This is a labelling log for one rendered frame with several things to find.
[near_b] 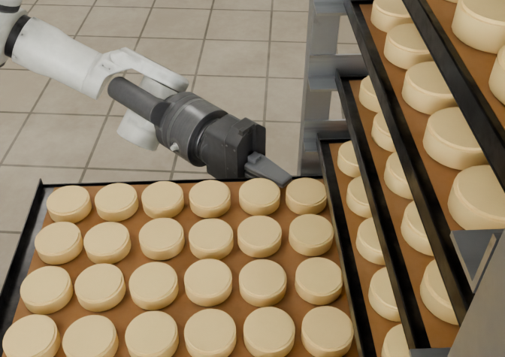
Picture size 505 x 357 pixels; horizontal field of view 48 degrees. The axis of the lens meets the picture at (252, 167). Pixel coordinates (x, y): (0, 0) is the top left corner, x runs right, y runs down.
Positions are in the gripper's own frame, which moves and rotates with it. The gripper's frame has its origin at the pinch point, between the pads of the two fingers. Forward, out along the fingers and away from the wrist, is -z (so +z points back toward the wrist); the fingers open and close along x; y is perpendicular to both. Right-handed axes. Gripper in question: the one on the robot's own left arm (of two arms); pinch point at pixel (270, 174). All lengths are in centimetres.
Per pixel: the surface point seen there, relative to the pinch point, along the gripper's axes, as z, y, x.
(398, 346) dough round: -26.9, -14.9, 8.0
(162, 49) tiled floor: 146, 96, -81
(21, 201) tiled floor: 107, 2, -80
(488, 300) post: -33, -27, 34
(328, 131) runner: -4.9, 5.2, 6.8
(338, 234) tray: -15.8, -7.8, 7.3
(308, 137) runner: -3.2, 3.4, 6.0
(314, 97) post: -3.2, 4.0, 11.7
